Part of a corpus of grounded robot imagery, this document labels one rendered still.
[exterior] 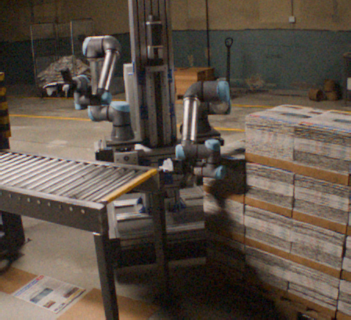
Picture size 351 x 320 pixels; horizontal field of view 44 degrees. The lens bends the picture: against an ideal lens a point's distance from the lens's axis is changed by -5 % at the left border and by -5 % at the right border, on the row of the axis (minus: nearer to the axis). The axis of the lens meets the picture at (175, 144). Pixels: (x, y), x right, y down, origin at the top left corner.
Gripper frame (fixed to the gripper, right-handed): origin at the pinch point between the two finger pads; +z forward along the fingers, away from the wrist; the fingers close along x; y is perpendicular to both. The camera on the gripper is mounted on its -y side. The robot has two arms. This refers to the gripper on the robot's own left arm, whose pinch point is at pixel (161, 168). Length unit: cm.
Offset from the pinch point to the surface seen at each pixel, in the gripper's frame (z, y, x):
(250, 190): -47.7, -7.7, -4.0
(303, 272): -80, -43, 7
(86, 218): 2, -2, 64
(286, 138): -67, 22, 1
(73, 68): 512, -11, -543
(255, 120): -50, 28, -4
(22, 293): 78, -76, 45
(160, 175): -6.0, 1.1, 12.5
